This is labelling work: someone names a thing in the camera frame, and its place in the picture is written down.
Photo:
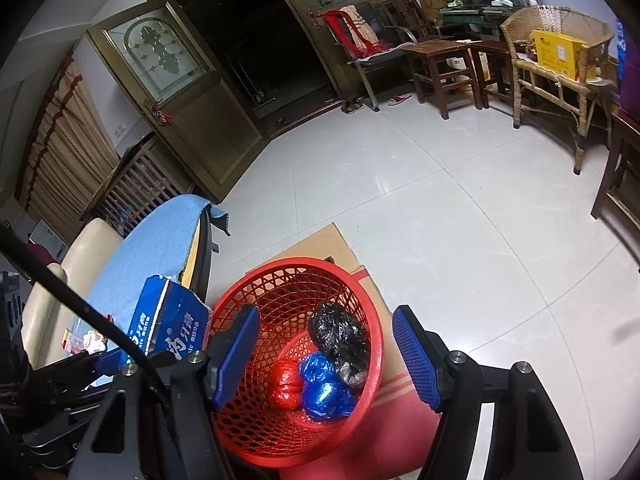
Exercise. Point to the metal frame chair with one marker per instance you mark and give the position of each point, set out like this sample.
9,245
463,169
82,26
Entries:
367,62

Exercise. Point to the wicker armchair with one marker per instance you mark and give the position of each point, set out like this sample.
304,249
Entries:
520,30

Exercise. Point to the beige curtain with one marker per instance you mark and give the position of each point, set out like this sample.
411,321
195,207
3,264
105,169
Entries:
70,150

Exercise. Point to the red plastic bag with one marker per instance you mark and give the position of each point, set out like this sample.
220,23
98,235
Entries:
285,382

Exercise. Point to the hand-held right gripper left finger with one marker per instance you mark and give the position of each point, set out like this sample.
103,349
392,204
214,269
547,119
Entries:
235,360

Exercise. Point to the red striped cloth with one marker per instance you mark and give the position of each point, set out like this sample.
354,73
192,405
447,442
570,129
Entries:
340,25

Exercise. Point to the red slipper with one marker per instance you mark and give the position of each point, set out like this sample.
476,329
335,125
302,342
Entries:
400,100

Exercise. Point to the round wooden table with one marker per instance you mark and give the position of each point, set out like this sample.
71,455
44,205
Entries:
204,260

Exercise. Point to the blue plastic bag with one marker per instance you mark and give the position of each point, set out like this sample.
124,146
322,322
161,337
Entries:
322,390

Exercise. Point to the dark wooden stool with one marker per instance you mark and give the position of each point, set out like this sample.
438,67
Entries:
492,47
435,50

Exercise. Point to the wooden slatted crib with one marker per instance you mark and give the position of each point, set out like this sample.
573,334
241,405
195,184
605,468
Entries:
145,180

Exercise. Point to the round table with blue cloth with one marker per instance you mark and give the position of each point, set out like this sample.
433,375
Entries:
145,250

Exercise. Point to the red plastic mesh basket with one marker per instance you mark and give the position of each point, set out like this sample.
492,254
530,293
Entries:
265,435

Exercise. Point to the brown door with leaf glass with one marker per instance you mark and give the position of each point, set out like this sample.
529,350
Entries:
200,125

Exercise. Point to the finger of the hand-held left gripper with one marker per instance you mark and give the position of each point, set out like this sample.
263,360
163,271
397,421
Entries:
107,361

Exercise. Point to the dark wooden side chair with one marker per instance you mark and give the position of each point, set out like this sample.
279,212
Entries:
620,160

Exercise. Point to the black plastic bag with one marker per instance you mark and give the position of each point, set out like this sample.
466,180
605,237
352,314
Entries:
337,330

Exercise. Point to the pair of brown shoes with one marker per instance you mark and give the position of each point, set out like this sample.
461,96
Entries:
353,105

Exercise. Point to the blue toothpaste box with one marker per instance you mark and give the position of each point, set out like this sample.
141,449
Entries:
170,310

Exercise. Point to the brown door with round glass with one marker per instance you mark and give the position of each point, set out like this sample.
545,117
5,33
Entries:
310,35

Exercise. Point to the brown cardboard sheet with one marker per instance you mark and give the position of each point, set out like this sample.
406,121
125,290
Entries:
330,245

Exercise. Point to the yellow cardboard box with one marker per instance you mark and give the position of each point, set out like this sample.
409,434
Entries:
555,52

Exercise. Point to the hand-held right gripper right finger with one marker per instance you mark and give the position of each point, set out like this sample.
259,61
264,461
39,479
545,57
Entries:
415,360

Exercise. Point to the white wrapper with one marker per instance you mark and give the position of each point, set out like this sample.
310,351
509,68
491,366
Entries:
92,342

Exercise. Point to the cream leather chair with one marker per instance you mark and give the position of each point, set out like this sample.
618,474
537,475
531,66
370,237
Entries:
85,255

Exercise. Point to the white standing air conditioner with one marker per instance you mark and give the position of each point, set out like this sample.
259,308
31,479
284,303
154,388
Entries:
47,240

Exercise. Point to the dark wooden armchair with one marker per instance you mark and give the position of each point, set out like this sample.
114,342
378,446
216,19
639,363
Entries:
400,10

